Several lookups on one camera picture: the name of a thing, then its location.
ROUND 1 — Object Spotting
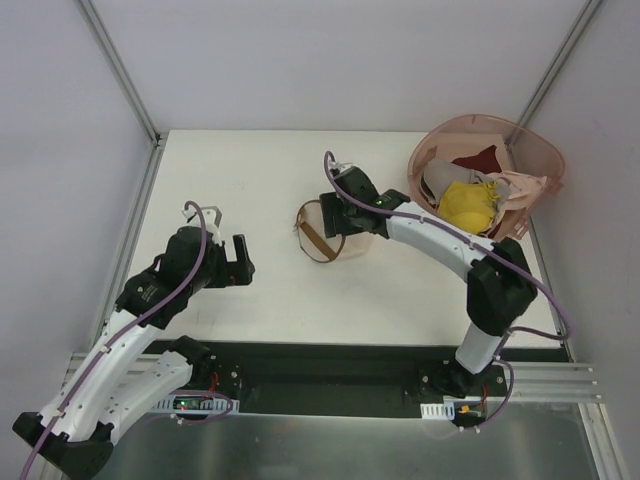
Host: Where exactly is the beige round mesh laundry bag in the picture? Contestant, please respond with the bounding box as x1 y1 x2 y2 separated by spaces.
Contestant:
291 198 376 263

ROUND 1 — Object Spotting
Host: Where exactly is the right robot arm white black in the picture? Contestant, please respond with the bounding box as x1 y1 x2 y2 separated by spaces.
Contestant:
320 165 538 398

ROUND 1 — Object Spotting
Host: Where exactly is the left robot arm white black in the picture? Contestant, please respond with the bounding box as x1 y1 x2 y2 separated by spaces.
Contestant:
13 226 255 479

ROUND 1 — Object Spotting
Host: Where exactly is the grey beige bra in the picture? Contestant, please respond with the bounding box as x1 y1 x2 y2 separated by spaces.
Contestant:
420 158 483 208

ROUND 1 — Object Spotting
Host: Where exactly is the yellow bra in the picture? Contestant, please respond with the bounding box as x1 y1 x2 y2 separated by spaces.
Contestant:
437 181 494 235

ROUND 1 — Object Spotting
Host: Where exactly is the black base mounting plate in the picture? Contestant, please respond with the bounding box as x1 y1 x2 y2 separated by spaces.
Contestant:
149 340 519 416

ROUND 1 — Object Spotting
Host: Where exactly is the dark red garment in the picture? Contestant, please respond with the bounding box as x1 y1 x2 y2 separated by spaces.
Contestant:
452 145 502 175

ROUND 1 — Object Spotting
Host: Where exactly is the light pink garment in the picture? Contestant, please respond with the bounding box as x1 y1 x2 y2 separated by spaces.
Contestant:
481 170 547 228

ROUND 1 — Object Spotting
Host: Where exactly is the pink translucent plastic basket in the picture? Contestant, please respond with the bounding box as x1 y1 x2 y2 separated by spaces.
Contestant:
407 114 565 240

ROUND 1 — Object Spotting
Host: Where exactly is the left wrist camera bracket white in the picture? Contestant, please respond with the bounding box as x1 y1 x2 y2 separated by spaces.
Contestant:
182 206 222 245

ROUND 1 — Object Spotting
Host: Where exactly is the wrist camera bracket white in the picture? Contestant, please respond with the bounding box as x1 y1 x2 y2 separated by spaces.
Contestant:
326 160 355 178
182 206 222 245

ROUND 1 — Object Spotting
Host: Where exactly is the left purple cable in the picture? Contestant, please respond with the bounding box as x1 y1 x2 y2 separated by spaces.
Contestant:
18 200 236 479

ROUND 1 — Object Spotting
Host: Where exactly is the purple cable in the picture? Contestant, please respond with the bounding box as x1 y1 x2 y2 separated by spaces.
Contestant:
18 200 236 479
322 150 574 436

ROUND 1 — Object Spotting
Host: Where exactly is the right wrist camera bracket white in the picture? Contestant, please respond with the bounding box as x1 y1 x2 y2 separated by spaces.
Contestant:
326 160 355 178

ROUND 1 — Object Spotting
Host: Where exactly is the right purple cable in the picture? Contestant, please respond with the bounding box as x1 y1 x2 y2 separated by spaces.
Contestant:
322 150 574 436

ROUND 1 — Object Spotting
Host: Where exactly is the left white cable duct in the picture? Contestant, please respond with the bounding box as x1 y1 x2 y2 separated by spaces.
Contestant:
149 395 239 416

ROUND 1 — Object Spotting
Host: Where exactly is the white cable duct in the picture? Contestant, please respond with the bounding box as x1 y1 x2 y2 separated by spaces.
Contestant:
420 401 456 421
149 395 239 416

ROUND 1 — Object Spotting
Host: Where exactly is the right white cable duct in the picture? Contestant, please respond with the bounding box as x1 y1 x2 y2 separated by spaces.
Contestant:
420 401 456 421

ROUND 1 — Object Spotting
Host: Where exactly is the left aluminium frame post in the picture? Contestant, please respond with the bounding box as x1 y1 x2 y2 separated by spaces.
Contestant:
74 0 163 147

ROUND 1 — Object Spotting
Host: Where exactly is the aluminium frame post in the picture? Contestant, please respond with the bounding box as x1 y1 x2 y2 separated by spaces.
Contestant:
74 0 163 147
517 0 607 127

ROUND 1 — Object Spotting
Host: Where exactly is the right aluminium frame post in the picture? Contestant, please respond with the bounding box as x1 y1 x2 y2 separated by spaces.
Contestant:
517 0 607 127

